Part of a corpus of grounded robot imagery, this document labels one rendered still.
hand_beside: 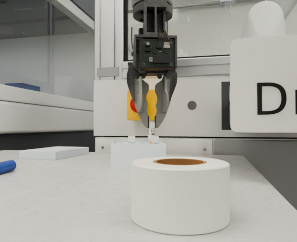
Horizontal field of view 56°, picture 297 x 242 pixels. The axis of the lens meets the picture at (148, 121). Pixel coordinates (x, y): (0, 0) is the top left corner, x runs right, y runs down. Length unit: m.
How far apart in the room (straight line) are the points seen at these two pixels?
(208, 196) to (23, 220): 0.13
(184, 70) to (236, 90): 0.36
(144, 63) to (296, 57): 0.22
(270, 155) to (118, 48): 0.45
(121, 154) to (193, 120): 0.30
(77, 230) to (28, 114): 0.90
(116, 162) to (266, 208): 0.24
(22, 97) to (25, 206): 0.81
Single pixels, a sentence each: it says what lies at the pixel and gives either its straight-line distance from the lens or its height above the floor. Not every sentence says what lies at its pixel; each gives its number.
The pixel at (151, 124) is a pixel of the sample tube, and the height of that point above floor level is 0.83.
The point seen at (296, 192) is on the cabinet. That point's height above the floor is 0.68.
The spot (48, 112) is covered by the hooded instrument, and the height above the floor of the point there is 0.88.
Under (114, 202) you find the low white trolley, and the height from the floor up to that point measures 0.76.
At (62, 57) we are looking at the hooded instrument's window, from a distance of 1.33.
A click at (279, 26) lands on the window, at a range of 0.75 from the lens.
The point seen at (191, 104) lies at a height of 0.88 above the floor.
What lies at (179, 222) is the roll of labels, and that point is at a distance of 0.18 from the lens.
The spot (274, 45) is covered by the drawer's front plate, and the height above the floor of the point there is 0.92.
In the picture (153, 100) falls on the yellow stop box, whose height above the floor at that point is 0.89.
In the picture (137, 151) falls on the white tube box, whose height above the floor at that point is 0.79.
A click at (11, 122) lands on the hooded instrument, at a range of 1.00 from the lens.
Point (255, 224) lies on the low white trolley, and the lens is 0.21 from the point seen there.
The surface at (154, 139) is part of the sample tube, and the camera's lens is 0.45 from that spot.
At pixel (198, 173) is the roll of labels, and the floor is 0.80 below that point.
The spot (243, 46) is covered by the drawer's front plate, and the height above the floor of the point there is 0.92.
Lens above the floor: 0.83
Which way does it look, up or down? 1 degrees up
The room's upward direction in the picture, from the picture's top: straight up
